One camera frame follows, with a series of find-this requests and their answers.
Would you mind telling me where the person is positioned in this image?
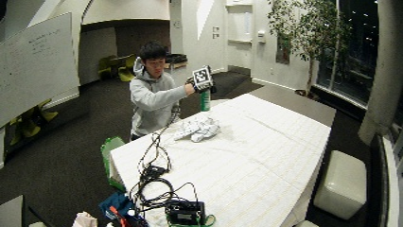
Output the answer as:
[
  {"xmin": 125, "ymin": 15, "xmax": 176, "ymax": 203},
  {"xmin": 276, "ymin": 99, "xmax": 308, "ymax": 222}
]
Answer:
[{"xmin": 129, "ymin": 41, "xmax": 197, "ymax": 142}]

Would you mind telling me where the indoor tree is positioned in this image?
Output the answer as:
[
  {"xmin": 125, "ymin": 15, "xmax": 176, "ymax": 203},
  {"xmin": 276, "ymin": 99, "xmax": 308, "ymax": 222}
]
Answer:
[{"xmin": 268, "ymin": 0, "xmax": 354, "ymax": 98}]

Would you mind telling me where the black cable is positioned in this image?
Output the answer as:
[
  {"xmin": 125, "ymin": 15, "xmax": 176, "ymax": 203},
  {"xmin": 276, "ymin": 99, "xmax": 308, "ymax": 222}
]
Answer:
[{"xmin": 128, "ymin": 105, "xmax": 201, "ymax": 216}]

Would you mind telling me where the yellow-green chair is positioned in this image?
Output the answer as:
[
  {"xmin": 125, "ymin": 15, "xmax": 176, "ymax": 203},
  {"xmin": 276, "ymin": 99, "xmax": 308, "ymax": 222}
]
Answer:
[
  {"xmin": 8, "ymin": 98, "xmax": 60, "ymax": 147},
  {"xmin": 117, "ymin": 54, "xmax": 139, "ymax": 83},
  {"xmin": 97, "ymin": 55, "xmax": 120, "ymax": 79}
]

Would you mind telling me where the crumpled white cloth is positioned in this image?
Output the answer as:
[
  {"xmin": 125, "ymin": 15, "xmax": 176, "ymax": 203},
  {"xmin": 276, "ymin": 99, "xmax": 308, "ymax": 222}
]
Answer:
[{"xmin": 173, "ymin": 116, "xmax": 222, "ymax": 143}]

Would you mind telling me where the pink crumpled paper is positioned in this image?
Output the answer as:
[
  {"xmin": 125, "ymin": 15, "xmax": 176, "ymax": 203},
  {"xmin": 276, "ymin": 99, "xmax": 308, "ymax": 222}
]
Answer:
[{"xmin": 72, "ymin": 211, "xmax": 100, "ymax": 227}]

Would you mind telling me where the orange tool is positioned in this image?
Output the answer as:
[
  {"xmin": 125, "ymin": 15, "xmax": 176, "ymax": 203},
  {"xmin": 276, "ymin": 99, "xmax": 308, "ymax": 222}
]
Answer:
[{"xmin": 108, "ymin": 205, "xmax": 128, "ymax": 227}]

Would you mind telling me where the green bottle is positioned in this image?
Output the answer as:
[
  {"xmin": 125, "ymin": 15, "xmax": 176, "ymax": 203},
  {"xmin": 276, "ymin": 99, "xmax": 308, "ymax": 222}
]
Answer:
[{"xmin": 200, "ymin": 89, "xmax": 212, "ymax": 113}]

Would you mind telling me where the green chair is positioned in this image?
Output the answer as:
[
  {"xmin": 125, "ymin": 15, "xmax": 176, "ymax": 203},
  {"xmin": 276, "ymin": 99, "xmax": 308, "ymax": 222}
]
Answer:
[{"xmin": 100, "ymin": 135, "xmax": 128, "ymax": 193}]

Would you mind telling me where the white cube stool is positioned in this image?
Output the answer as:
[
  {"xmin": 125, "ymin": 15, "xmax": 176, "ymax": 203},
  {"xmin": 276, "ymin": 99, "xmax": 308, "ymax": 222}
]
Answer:
[{"xmin": 313, "ymin": 149, "xmax": 367, "ymax": 220}]

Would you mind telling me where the white tablecloth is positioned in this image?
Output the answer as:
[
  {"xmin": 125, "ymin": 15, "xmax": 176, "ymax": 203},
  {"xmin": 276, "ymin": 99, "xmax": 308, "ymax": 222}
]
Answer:
[{"xmin": 108, "ymin": 93, "xmax": 333, "ymax": 227}]

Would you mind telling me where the blue bag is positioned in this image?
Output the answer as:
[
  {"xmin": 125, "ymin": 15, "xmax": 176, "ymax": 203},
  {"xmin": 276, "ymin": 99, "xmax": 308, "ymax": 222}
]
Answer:
[{"xmin": 97, "ymin": 192, "xmax": 136, "ymax": 221}]

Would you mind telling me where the black electronic box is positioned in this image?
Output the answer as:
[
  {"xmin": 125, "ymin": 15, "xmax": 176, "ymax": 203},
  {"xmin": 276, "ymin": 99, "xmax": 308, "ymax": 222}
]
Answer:
[{"xmin": 164, "ymin": 199, "xmax": 208, "ymax": 225}]

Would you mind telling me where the small black hub box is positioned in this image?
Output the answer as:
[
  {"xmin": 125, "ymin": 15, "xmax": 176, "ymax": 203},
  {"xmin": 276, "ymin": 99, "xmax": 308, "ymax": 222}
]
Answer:
[{"xmin": 144, "ymin": 165, "xmax": 168, "ymax": 180}]

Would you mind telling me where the white marker cube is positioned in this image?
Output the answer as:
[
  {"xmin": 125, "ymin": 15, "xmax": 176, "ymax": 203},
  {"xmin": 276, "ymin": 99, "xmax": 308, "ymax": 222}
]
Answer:
[{"xmin": 192, "ymin": 65, "xmax": 215, "ymax": 86}]

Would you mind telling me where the white whiteboard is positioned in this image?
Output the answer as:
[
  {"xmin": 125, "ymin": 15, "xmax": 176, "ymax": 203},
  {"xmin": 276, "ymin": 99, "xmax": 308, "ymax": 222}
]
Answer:
[{"xmin": 0, "ymin": 11, "xmax": 83, "ymax": 129}]

